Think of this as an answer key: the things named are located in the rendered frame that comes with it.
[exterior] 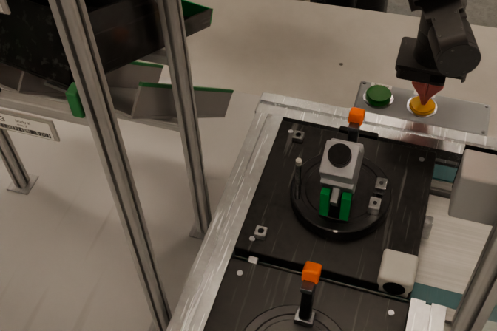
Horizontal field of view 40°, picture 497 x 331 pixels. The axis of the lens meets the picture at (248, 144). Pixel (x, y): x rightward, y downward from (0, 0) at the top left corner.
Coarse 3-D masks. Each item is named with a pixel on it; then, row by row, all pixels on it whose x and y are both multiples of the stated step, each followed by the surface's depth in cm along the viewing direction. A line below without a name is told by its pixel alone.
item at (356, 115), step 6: (354, 108) 95; (354, 114) 94; (360, 114) 94; (348, 120) 95; (354, 120) 95; (360, 120) 94; (348, 126) 94; (354, 126) 94; (348, 132) 96; (354, 132) 96; (348, 138) 97; (354, 138) 96
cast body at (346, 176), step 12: (336, 144) 87; (348, 144) 88; (360, 144) 90; (324, 156) 88; (336, 156) 86; (348, 156) 86; (360, 156) 90; (324, 168) 87; (336, 168) 87; (348, 168) 87; (324, 180) 90; (336, 180) 89; (348, 180) 87; (336, 192) 90; (348, 192) 91; (336, 204) 90
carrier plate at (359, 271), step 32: (288, 128) 107; (288, 160) 103; (384, 160) 102; (416, 160) 102; (256, 192) 99; (288, 192) 99; (416, 192) 98; (256, 224) 96; (288, 224) 96; (384, 224) 95; (416, 224) 95; (256, 256) 94; (288, 256) 92; (320, 256) 92; (352, 256) 92
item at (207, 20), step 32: (32, 0) 76; (128, 0) 70; (0, 32) 68; (32, 32) 66; (96, 32) 67; (128, 32) 72; (160, 32) 78; (192, 32) 86; (32, 64) 68; (64, 64) 66
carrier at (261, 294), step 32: (224, 288) 90; (256, 288) 89; (288, 288) 89; (320, 288) 89; (224, 320) 87; (256, 320) 84; (288, 320) 84; (320, 320) 84; (352, 320) 86; (384, 320) 86
